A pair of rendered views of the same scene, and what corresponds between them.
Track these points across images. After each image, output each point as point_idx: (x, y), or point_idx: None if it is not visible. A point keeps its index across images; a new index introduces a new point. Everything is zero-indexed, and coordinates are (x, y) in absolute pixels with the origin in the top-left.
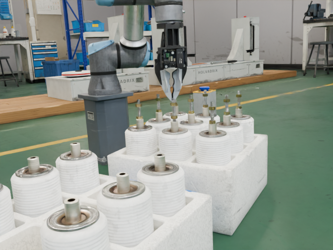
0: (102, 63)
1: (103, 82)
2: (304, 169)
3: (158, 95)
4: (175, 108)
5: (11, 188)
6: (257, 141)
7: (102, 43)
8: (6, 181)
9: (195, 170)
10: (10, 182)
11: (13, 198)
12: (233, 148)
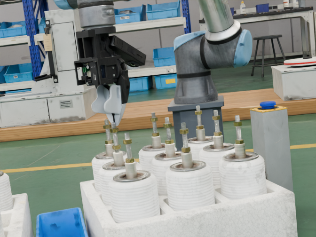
0: (183, 63)
1: (184, 87)
2: None
3: (153, 114)
4: (115, 136)
5: (70, 200)
6: (250, 199)
7: (182, 37)
8: (80, 192)
9: (97, 221)
10: (80, 193)
11: (56, 210)
12: (178, 201)
